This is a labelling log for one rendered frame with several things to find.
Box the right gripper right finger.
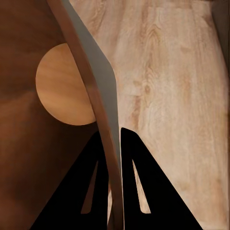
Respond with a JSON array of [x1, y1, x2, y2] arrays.
[[121, 127, 203, 230]]

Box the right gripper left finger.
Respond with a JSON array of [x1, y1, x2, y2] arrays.
[[30, 131, 109, 230]]

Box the trash can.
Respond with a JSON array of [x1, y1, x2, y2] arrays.
[[0, 0, 124, 230]]

